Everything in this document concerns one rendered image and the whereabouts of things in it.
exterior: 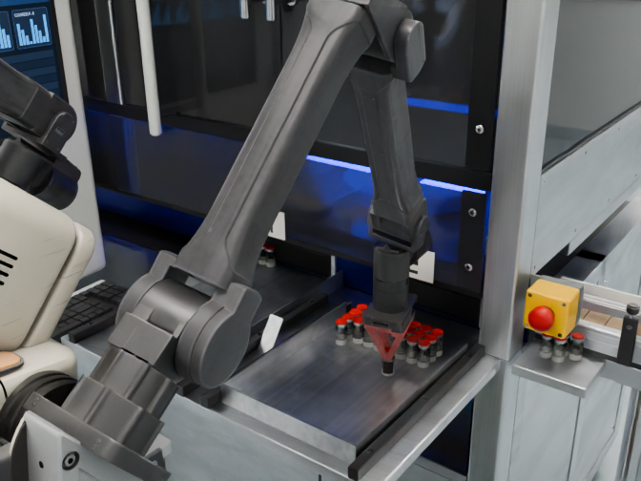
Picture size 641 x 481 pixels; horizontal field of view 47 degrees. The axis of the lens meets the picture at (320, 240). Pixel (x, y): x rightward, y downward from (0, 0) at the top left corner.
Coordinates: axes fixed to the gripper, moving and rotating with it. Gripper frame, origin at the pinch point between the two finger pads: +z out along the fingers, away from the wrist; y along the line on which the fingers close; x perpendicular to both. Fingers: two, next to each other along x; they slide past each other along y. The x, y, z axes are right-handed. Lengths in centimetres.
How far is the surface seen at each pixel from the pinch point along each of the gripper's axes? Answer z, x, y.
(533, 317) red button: -8.0, -22.0, 6.3
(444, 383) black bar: 2.1, -10.2, -2.1
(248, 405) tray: 2.2, 16.8, -18.7
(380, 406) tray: 3.9, -1.6, -9.3
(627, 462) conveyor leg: 26, -41, 20
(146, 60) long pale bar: -41, 59, 24
